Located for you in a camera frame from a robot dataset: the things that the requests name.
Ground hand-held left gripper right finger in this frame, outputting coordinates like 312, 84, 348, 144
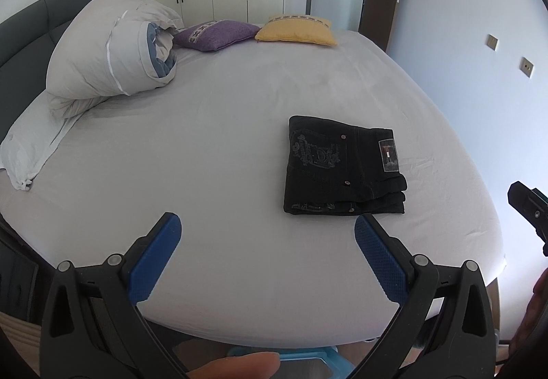
349, 213, 499, 379

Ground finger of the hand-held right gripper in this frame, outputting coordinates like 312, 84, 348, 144
508, 181, 548, 256

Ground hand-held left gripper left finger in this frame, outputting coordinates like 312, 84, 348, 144
38, 212, 189, 379

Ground black pants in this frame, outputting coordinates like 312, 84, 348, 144
283, 115, 407, 217

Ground person's right forearm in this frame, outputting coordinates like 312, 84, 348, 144
511, 272, 548, 358

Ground person's left hand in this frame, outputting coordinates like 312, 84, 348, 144
188, 352, 281, 379

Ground bed with white sheet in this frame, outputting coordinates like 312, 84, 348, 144
0, 23, 508, 347

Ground dark nightstand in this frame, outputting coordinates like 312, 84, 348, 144
0, 225, 41, 324

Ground white pillow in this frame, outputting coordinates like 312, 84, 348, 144
0, 92, 86, 191

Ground rolled grey duvet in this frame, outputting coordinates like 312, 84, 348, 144
45, 0, 186, 119

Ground purple pillow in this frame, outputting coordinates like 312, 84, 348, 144
173, 19, 262, 52

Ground yellow pillow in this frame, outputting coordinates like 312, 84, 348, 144
254, 15, 338, 47

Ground dark grey headboard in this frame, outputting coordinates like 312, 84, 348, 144
0, 0, 133, 140

